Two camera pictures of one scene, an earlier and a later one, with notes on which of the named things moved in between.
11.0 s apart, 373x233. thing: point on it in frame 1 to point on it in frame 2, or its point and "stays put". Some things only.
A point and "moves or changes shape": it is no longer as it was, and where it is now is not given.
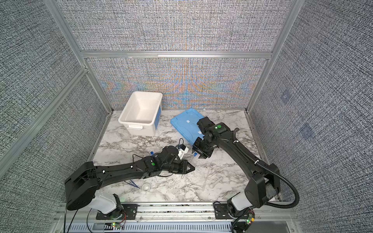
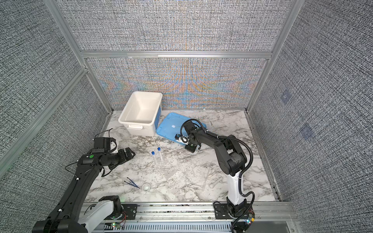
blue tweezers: (134, 183) stays put
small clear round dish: (145, 187) stays put
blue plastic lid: (186, 123) moves or changes shape
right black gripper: (196, 147) to (191, 149)
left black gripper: (184, 165) to (124, 158)
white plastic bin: (142, 114) stays put
